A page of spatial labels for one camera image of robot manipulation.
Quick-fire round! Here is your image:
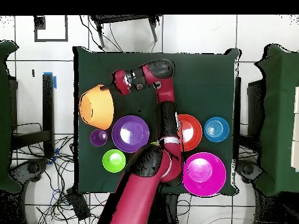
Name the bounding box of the dark green tablecloth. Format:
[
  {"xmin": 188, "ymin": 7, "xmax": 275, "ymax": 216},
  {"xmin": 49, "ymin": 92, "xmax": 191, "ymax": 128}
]
[{"xmin": 73, "ymin": 45, "xmax": 241, "ymax": 195}]

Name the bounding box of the pink bowl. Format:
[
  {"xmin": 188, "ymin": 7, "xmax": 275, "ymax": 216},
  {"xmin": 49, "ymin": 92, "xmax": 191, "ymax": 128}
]
[{"xmin": 182, "ymin": 152, "xmax": 227, "ymax": 197}]

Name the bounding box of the large yellow-orange bowl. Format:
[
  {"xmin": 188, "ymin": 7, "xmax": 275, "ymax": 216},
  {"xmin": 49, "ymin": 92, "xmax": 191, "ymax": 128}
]
[{"xmin": 78, "ymin": 84, "xmax": 115, "ymax": 131}]

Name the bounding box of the black power strip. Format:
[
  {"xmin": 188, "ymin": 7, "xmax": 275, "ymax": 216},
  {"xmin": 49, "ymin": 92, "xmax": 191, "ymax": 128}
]
[{"xmin": 65, "ymin": 187, "xmax": 91, "ymax": 222}]

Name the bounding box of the green cloth covered side table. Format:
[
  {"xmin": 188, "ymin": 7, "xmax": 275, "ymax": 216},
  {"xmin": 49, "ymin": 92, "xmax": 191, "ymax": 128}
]
[
  {"xmin": 0, "ymin": 40, "xmax": 22, "ymax": 193},
  {"xmin": 254, "ymin": 44, "xmax": 299, "ymax": 197}
]

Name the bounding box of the green bowl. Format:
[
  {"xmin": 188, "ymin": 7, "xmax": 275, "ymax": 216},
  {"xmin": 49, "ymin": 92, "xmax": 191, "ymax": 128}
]
[{"xmin": 102, "ymin": 149, "xmax": 127, "ymax": 174}]

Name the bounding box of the light blue bowl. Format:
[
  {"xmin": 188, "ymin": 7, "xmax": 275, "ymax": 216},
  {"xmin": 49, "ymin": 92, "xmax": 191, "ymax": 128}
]
[{"xmin": 203, "ymin": 116, "xmax": 230, "ymax": 143}]

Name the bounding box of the purple cup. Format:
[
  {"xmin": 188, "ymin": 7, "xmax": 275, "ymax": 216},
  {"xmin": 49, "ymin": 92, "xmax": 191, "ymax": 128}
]
[{"xmin": 89, "ymin": 128, "xmax": 109, "ymax": 147}]

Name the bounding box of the purple bowl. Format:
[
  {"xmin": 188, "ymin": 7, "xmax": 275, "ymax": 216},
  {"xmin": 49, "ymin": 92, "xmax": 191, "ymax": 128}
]
[{"xmin": 111, "ymin": 115, "xmax": 150, "ymax": 153}]

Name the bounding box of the bundle of floor cables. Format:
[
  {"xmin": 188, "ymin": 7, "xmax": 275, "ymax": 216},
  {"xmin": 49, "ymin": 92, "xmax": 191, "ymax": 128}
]
[{"xmin": 11, "ymin": 122, "xmax": 107, "ymax": 224}]

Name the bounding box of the blue tape strip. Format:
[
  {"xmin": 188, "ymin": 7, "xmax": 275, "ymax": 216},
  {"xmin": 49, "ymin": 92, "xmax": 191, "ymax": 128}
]
[{"xmin": 43, "ymin": 72, "xmax": 57, "ymax": 89}]

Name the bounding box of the black frame table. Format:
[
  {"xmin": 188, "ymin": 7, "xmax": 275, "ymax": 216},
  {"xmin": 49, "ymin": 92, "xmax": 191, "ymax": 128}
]
[{"xmin": 10, "ymin": 73, "xmax": 55, "ymax": 159}]

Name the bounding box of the red bowl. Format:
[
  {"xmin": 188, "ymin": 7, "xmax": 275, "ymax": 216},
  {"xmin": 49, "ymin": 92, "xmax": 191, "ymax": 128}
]
[{"xmin": 176, "ymin": 114, "xmax": 203, "ymax": 152}]

